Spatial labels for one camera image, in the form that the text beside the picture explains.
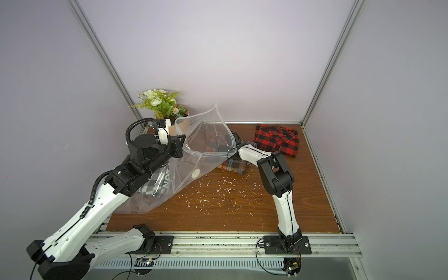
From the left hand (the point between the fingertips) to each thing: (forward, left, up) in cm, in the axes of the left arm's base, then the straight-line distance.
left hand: (187, 135), depth 65 cm
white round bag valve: (-3, 0, -24) cm, 24 cm away
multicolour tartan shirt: (+24, -12, -36) cm, 45 cm away
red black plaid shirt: (+28, -44, -35) cm, 63 cm away
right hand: (+17, -11, -33) cm, 39 cm away
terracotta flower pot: (+36, +15, -19) cm, 44 cm away
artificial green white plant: (+31, +21, -8) cm, 39 cm away
